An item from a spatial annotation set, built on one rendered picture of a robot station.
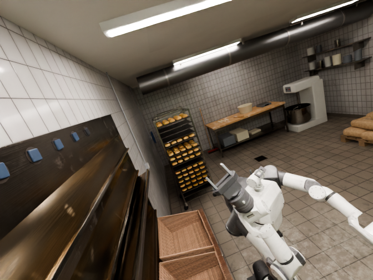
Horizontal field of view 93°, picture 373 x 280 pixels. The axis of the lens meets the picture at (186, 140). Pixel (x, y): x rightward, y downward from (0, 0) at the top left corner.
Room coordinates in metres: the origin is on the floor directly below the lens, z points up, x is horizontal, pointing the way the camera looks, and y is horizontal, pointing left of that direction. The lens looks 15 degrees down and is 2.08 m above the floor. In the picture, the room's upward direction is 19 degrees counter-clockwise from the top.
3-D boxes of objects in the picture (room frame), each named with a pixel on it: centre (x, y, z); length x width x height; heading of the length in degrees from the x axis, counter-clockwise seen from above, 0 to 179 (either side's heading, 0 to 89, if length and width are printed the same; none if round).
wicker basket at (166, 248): (1.51, 0.34, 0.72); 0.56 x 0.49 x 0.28; 7
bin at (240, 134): (5.04, -1.55, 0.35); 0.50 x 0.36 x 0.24; 7
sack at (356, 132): (3.20, -3.45, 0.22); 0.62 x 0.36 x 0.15; 101
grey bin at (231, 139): (5.00, -1.13, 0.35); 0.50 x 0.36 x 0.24; 5
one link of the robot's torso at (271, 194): (0.96, -0.28, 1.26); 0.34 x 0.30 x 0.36; 128
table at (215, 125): (5.07, -1.83, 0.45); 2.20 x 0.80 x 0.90; 95
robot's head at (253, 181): (0.91, -0.31, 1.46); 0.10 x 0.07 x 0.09; 128
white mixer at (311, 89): (4.81, -3.45, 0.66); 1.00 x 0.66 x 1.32; 95
